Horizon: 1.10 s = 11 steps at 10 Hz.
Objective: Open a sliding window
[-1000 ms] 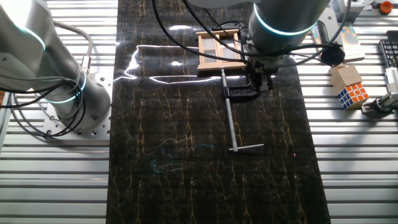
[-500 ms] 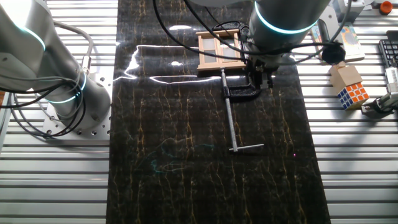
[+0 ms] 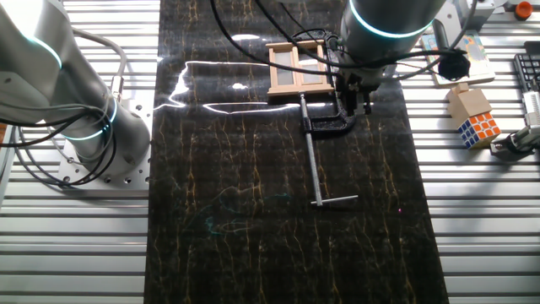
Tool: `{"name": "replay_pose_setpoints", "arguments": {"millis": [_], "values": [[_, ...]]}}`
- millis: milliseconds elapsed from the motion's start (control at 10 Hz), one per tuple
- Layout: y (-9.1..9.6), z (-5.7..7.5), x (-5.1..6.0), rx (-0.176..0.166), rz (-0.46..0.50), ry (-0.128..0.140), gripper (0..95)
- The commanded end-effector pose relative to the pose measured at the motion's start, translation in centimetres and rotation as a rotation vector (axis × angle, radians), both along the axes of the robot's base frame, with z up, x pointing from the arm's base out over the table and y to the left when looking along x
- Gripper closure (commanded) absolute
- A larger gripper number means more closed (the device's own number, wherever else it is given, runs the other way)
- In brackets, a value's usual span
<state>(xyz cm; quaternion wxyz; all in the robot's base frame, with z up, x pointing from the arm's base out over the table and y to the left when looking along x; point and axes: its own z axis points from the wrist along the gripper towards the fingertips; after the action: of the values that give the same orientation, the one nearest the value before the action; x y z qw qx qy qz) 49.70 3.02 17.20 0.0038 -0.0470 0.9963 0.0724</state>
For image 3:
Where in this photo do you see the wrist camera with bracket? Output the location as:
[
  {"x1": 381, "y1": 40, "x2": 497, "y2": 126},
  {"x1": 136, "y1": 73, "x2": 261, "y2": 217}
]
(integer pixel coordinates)
[{"x1": 438, "y1": 49, "x2": 472, "y2": 81}]

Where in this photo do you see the silver ribbed camera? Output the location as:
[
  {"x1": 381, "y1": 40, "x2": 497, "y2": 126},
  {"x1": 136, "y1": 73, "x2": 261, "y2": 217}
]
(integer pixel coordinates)
[{"x1": 521, "y1": 90, "x2": 540, "y2": 128}]

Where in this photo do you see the grey cable with metal connector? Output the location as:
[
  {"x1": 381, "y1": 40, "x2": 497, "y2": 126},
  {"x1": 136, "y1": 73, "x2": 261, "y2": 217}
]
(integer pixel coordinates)
[{"x1": 67, "y1": 25, "x2": 128, "y2": 102}]

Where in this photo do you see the black keyboard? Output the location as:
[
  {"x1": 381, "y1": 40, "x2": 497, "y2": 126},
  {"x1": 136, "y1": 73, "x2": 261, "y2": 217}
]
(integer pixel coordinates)
[{"x1": 513, "y1": 41, "x2": 540, "y2": 92}]

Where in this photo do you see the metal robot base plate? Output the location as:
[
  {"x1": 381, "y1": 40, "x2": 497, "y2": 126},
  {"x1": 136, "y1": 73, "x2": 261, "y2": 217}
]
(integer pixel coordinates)
[{"x1": 57, "y1": 88, "x2": 155, "y2": 191}]

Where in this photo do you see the grey control box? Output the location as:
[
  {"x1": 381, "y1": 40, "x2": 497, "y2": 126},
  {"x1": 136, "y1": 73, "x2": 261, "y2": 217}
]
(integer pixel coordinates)
[{"x1": 462, "y1": 0, "x2": 497, "y2": 30}]

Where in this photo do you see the wooden sliding window sash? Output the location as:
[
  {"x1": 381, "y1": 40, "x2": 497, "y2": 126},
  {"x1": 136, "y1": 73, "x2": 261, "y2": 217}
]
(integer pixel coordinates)
[{"x1": 273, "y1": 65, "x2": 296, "y2": 87}]

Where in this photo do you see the black C-clamp with steel screw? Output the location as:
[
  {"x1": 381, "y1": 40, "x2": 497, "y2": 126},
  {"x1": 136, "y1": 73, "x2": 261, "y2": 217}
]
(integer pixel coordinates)
[{"x1": 290, "y1": 28, "x2": 359, "y2": 208}]

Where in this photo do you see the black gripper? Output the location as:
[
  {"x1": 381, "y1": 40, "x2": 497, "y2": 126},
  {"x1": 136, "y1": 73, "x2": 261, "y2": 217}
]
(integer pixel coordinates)
[{"x1": 337, "y1": 73, "x2": 381, "y2": 118}]

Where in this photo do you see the wooden toy window frame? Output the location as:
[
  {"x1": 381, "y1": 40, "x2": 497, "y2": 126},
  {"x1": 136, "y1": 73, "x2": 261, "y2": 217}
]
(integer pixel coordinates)
[{"x1": 264, "y1": 39, "x2": 335, "y2": 96}]

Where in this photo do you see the Rubik's cube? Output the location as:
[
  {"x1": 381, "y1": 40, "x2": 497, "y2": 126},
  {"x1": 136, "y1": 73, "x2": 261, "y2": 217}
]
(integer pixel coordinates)
[{"x1": 457, "y1": 111, "x2": 502, "y2": 150}]

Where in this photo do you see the orange round button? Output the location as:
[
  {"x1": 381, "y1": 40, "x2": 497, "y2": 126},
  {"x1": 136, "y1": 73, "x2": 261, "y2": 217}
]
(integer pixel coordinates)
[{"x1": 514, "y1": 1, "x2": 534, "y2": 21}]

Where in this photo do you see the small camera on black mount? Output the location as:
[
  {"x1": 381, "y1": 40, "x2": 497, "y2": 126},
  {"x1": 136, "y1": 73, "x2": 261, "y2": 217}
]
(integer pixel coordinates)
[{"x1": 489, "y1": 125, "x2": 540, "y2": 161}]

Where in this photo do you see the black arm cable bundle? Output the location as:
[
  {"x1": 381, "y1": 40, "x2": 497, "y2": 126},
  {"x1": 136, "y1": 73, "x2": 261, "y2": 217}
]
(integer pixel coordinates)
[{"x1": 0, "y1": 0, "x2": 478, "y2": 187}]

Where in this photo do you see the wooden toy house block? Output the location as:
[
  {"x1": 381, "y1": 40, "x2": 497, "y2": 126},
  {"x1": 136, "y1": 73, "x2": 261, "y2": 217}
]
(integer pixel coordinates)
[{"x1": 446, "y1": 82, "x2": 493, "y2": 128}]

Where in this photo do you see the black marble pattern mat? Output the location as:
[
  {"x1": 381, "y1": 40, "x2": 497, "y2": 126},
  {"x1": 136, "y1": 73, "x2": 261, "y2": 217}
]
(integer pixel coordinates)
[{"x1": 143, "y1": 0, "x2": 451, "y2": 304}]

